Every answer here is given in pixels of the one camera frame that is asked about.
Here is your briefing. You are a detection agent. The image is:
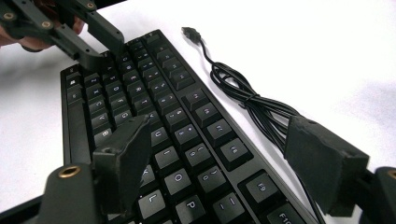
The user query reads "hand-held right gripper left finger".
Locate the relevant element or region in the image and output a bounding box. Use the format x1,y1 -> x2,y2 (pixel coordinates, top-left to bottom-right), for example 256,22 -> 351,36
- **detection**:
92,114 -> 152,217

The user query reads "black computer keyboard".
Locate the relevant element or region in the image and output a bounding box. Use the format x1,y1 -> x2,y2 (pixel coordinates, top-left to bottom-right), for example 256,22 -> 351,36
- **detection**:
60,29 -> 327,224

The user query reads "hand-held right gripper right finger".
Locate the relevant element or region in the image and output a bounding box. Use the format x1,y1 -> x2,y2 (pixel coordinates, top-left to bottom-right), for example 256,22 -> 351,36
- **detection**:
284,115 -> 371,217

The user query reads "black keyboard cable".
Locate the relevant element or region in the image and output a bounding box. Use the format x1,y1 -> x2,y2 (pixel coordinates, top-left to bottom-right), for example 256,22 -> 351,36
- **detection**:
181,26 -> 327,224

